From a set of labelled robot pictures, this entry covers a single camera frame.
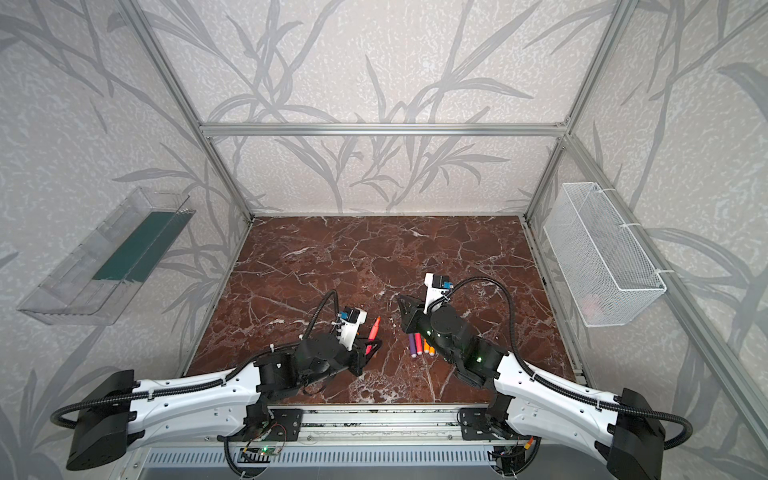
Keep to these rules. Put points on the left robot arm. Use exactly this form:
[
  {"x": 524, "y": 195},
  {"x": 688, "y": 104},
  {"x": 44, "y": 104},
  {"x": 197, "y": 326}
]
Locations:
[{"x": 124, "y": 413}]

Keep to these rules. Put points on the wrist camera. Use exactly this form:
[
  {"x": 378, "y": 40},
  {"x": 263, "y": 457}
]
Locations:
[
  {"x": 437, "y": 287},
  {"x": 350, "y": 320}
]

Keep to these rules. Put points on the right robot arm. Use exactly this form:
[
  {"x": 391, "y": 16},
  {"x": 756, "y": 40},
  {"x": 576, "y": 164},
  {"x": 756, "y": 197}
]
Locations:
[{"x": 621, "y": 431}]

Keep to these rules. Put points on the purple highlighter pen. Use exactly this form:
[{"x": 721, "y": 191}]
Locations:
[{"x": 412, "y": 345}]

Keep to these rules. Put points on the white wire mesh basket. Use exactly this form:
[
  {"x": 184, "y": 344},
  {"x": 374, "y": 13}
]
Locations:
[{"x": 610, "y": 277}]

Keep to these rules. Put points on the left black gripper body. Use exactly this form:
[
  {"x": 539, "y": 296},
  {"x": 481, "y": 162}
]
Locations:
[{"x": 358, "y": 359}]

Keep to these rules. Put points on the green circuit board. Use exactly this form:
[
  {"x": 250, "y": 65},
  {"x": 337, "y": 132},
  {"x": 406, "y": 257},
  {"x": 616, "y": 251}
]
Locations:
[{"x": 257, "y": 455}]

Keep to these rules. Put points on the clear plastic wall bin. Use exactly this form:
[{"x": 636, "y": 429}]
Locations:
[{"x": 96, "y": 282}]

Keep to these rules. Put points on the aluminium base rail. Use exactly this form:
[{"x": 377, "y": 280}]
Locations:
[{"x": 378, "y": 426}]

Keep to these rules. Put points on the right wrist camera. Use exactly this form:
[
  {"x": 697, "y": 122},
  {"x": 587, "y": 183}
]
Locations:
[{"x": 437, "y": 287}]

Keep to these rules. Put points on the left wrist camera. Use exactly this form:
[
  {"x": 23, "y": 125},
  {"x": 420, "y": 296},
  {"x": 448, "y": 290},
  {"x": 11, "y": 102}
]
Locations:
[{"x": 350, "y": 320}]

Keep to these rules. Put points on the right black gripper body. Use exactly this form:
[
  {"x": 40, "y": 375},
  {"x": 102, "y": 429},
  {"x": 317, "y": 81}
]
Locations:
[{"x": 411, "y": 312}]

